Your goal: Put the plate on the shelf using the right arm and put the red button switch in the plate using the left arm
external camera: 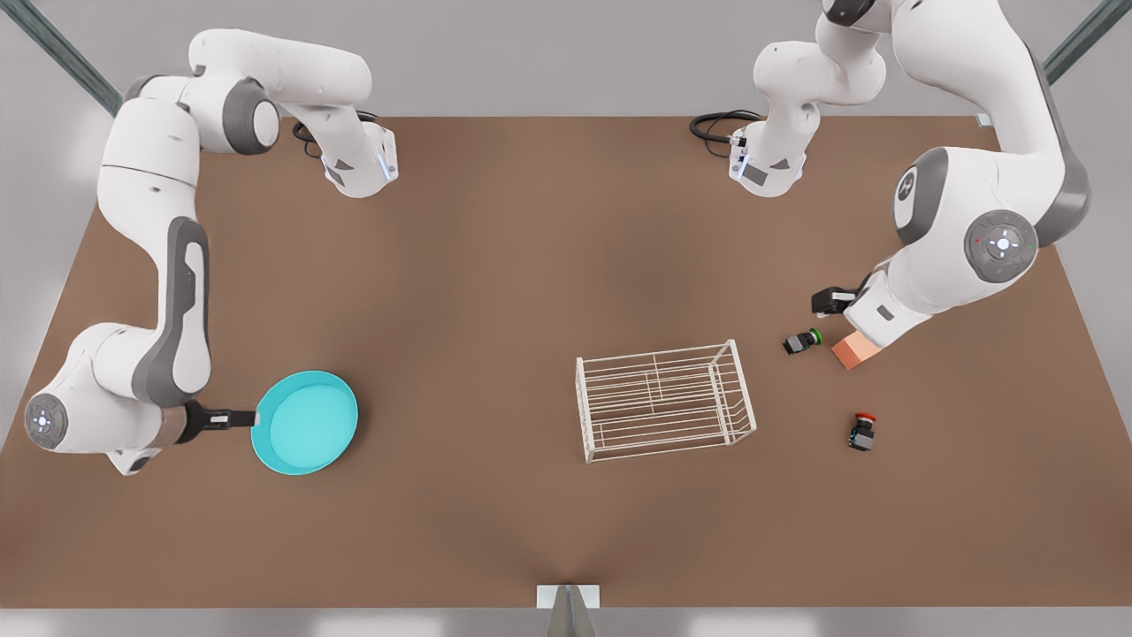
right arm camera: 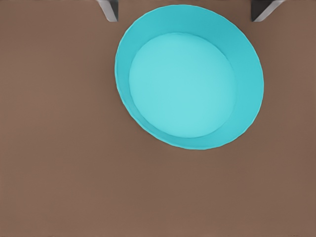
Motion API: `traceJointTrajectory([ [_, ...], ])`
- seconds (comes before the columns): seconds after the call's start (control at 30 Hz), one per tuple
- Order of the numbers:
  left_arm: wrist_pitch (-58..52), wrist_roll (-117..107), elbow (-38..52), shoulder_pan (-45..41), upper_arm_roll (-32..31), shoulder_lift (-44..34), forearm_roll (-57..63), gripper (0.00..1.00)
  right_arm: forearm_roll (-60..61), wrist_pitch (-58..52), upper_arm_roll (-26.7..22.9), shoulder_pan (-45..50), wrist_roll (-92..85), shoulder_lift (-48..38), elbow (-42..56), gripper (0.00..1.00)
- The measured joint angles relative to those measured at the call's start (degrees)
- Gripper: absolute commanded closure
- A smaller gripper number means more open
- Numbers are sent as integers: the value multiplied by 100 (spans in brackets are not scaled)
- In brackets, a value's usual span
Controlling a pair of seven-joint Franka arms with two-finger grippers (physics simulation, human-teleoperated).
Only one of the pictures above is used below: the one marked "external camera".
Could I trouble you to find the black cable loop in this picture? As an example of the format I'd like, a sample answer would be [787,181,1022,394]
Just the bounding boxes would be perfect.
[292,110,379,161]
[689,110,765,160]

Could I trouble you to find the turquoise plate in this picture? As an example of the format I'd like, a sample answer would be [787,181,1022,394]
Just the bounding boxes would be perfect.
[250,370,360,477]

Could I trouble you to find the orange cube block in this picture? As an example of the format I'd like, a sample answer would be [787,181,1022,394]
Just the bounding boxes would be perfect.
[831,332,884,372]

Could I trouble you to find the white wire shelf rack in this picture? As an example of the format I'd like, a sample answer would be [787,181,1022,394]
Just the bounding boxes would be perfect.
[575,340,758,464]

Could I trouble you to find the silver frame post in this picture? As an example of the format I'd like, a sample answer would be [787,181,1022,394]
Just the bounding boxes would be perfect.
[1042,0,1132,86]
[0,0,125,117]
[537,583,601,637]

